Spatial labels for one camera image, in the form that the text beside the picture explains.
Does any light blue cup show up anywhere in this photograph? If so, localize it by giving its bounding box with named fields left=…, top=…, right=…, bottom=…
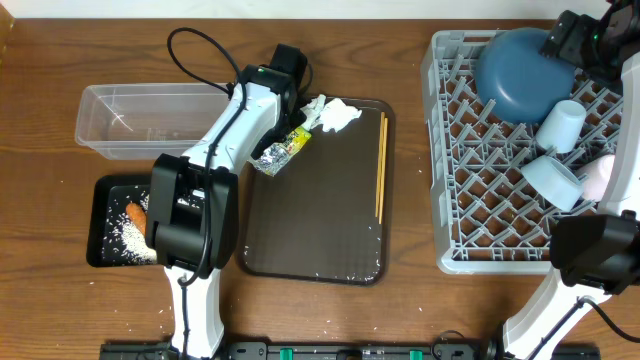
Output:
left=535, top=100, right=586, bottom=154

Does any wooden chopstick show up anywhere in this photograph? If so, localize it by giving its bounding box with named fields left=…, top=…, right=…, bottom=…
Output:
left=375, top=111, right=386, bottom=220
left=378, top=117, right=388, bottom=225

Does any yellow foil snack wrapper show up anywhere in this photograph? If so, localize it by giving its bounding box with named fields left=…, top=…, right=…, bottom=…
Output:
left=250, top=126, right=312, bottom=176

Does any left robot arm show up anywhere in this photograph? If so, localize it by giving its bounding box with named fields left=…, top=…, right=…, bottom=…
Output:
left=145, top=44, right=308, bottom=359

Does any dark blue plate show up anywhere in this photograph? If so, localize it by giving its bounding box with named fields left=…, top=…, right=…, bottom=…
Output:
left=474, top=28, right=575, bottom=124

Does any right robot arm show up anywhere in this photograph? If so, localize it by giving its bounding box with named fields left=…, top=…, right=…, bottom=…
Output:
left=481, top=0, right=639, bottom=359

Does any white tissue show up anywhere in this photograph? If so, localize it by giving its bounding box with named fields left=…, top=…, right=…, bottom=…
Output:
left=301, top=95, right=362, bottom=132

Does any light blue bowl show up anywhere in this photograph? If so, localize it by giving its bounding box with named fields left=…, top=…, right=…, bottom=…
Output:
left=521, top=155, right=584, bottom=212

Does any brown serving tray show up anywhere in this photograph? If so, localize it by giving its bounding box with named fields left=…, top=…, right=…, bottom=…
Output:
left=236, top=99, right=395, bottom=286

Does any black waste tray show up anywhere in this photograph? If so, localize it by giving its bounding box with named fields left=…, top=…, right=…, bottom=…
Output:
left=86, top=173, right=156, bottom=268

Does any grey dishwasher rack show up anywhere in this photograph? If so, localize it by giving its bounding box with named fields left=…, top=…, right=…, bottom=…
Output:
left=420, top=29, right=626, bottom=275

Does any white cup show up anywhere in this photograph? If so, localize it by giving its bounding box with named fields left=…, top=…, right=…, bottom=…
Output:
left=575, top=154, right=615, bottom=202

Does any orange carrot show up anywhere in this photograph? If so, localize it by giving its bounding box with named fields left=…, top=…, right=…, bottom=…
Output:
left=126, top=203, right=147, bottom=236

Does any white rice pile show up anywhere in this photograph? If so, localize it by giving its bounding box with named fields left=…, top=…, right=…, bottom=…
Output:
left=101, top=186, right=157, bottom=266

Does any clear plastic bin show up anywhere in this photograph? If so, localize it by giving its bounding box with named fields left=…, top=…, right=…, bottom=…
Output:
left=75, top=83, right=229, bottom=160

